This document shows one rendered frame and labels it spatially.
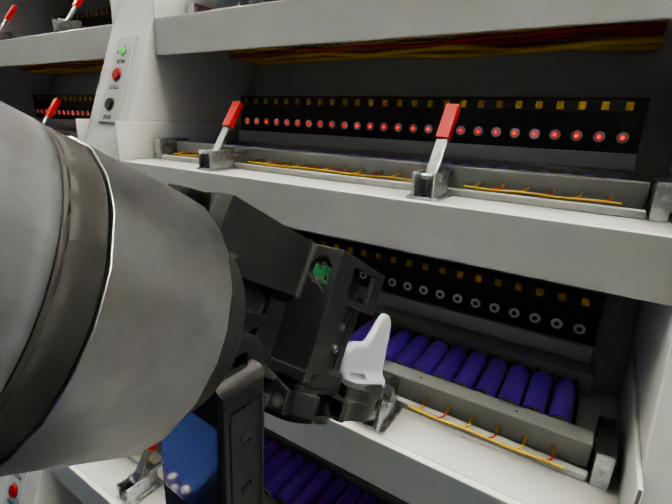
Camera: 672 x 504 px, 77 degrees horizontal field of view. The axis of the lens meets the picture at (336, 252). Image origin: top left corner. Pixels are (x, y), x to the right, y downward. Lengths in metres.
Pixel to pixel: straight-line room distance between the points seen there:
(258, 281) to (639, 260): 0.25
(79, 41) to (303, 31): 0.44
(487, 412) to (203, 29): 0.53
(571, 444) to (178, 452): 0.29
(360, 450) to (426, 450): 0.06
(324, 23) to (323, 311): 0.36
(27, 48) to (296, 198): 0.69
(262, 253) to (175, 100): 0.54
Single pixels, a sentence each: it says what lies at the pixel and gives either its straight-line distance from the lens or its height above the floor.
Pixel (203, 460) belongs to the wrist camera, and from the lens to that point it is 0.20.
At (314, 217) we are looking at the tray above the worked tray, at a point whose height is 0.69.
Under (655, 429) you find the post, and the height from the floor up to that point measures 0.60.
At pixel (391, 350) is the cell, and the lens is 0.46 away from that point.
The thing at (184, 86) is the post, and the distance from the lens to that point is 0.71.
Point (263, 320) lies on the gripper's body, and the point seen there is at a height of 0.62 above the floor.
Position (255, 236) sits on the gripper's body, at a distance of 0.17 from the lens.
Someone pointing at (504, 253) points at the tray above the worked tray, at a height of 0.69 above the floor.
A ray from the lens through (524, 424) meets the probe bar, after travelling 0.39.
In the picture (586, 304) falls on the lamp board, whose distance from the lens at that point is 0.48.
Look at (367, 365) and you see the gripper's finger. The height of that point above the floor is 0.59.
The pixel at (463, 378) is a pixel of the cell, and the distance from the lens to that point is 0.43.
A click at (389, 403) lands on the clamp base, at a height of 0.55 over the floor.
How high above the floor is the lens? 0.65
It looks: 1 degrees up
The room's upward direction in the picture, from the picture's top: 13 degrees clockwise
